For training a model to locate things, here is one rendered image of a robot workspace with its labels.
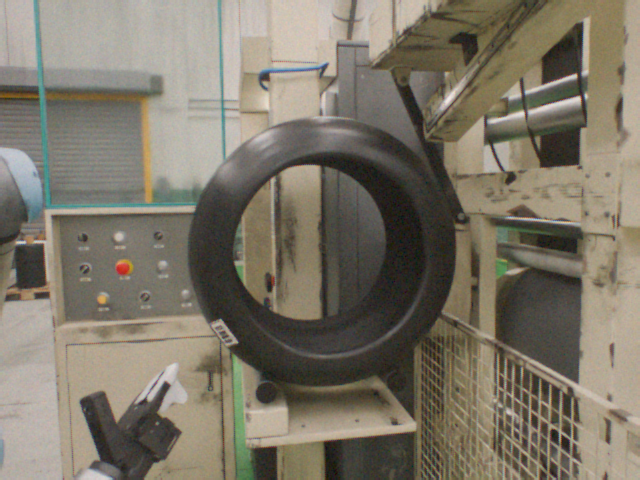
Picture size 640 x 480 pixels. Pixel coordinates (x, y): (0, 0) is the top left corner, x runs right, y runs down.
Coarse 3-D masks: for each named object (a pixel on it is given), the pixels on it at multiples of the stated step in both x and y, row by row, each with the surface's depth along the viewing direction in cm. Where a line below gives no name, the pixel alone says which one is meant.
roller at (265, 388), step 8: (256, 376) 114; (264, 376) 112; (256, 384) 110; (264, 384) 108; (272, 384) 108; (256, 392) 108; (264, 392) 108; (272, 392) 108; (264, 400) 108; (272, 400) 109
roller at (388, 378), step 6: (384, 372) 116; (390, 372) 114; (396, 372) 114; (384, 378) 115; (390, 378) 113; (396, 378) 113; (402, 378) 114; (390, 384) 113; (396, 384) 113; (402, 384) 114; (396, 390) 114
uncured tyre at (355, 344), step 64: (320, 128) 105; (256, 192) 102; (384, 192) 135; (192, 256) 104; (384, 256) 140; (448, 256) 111; (256, 320) 106; (320, 320) 136; (384, 320) 135; (320, 384) 111
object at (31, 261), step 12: (36, 240) 727; (24, 252) 655; (36, 252) 662; (24, 264) 656; (36, 264) 663; (24, 276) 657; (36, 276) 663; (48, 276) 716; (12, 288) 664; (24, 288) 658; (36, 288) 672; (48, 288) 673; (24, 300) 656
